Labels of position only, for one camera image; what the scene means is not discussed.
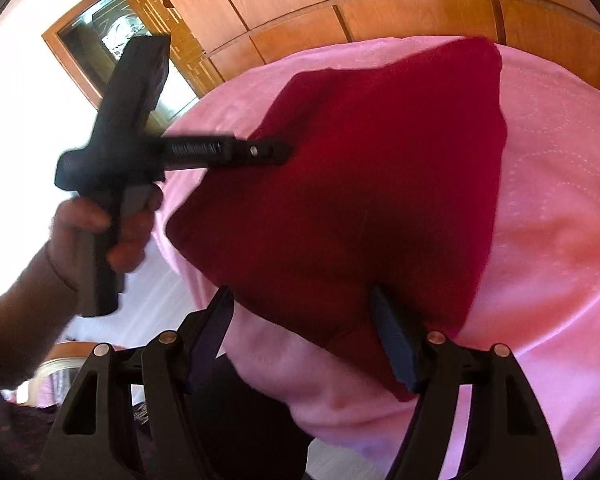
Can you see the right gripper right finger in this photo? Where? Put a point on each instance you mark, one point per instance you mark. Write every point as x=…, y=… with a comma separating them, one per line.
x=475, y=409

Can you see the person's left hand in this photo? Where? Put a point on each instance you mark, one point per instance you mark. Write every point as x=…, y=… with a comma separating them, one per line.
x=79, y=215

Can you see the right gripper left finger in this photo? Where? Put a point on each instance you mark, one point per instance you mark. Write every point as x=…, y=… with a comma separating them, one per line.
x=94, y=433

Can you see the dark red garment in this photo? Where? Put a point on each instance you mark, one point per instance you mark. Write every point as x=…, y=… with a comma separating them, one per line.
x=393, y=180

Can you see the wood framed mirror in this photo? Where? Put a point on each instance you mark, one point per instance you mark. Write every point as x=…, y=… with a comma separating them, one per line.
x=88, y=42

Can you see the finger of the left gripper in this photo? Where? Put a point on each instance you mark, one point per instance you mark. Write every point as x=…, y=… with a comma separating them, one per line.
x=259, y=153

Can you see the pink bedspread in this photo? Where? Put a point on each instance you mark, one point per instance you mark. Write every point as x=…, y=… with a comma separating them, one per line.
x=539, y=292

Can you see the person's left forearm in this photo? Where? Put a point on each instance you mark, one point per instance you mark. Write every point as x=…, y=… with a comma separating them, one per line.
x=33, y=313

